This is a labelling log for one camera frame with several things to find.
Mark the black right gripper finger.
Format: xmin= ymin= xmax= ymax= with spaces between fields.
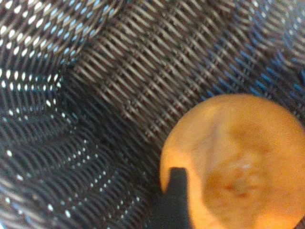
xmin=142 ymin=167 xmax=194 ymax=229

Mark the orange fruit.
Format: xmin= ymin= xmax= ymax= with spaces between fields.
xmin=159 ymin=94 xmax=305 ymax=229

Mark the dark brown wicker basket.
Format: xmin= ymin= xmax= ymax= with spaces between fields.
xmin=0 ymin=0 xmax=305 ymax=229

